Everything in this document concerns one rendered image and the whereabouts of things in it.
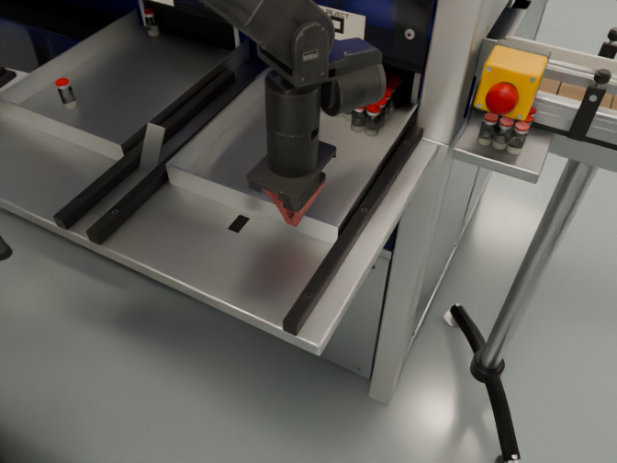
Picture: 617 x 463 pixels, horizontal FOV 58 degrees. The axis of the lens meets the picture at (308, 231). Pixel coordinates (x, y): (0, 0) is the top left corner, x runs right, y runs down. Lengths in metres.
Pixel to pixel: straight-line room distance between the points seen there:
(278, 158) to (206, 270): 0.18
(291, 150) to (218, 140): 0.29
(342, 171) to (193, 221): 0.22
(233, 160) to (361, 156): 0.19
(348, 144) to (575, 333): 1.17
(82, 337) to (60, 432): 0.28
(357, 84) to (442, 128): 0.29
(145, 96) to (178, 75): 0.08
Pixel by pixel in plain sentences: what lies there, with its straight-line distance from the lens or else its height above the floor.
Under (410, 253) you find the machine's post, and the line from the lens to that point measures 1.05.
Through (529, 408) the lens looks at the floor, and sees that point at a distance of 1.66.
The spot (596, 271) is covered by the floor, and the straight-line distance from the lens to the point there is 2.03.
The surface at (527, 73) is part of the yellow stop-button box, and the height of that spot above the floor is 1.03.
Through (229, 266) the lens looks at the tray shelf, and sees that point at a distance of 0.68.
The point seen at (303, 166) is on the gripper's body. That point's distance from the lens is 0.60.
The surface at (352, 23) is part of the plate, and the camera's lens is 0.83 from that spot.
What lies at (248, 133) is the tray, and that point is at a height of 0.88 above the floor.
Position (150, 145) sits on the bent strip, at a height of 0.91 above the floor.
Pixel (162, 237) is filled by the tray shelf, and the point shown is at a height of 0.88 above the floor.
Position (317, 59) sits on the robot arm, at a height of 1.14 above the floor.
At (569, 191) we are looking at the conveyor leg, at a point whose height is 0.75.
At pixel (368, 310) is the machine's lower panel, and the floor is 0.39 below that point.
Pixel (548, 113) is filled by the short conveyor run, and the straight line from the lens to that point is 0.93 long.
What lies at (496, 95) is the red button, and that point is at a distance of 0.76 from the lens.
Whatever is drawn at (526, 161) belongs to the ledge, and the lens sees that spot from 0.88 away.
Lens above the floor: 1.41
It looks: 47 degrees down
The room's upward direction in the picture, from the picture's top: straight up
